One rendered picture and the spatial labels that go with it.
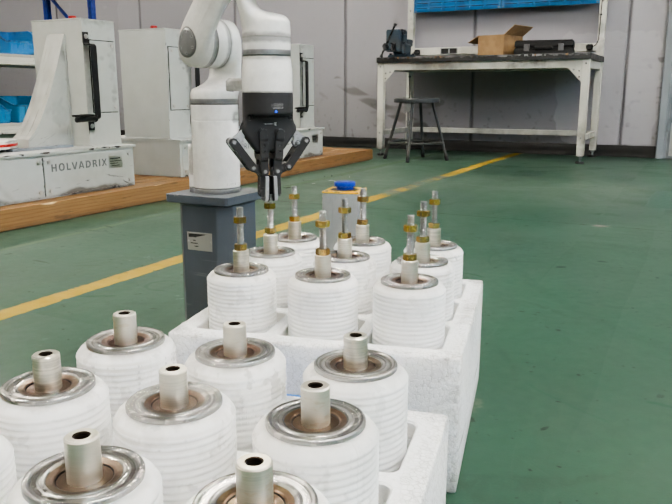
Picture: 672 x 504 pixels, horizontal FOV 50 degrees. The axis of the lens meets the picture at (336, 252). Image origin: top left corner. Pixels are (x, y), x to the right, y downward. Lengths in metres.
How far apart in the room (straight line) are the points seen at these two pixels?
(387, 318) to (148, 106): 2.98
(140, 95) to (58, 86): 0.59
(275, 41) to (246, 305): 0.37
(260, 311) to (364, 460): 0.48
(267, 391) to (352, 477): 0.17
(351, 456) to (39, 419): 0.25
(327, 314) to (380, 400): 0.33
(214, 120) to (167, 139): 2.32
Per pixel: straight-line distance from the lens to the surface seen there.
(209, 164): 1.42
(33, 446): 0.63
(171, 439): 0.56
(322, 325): 0.94
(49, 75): 3.37
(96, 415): 0.64
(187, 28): 1.42
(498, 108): 6.30
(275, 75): 1.06
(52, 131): 3.33
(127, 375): 0.71
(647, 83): 6.11
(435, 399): 0.91
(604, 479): 1.05
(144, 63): 3.80
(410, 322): 0.92
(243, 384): 0.66
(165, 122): 3.73
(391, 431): 0.65
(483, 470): 1.03
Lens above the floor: 0.49
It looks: 12 degrees down
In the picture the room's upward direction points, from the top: straight up
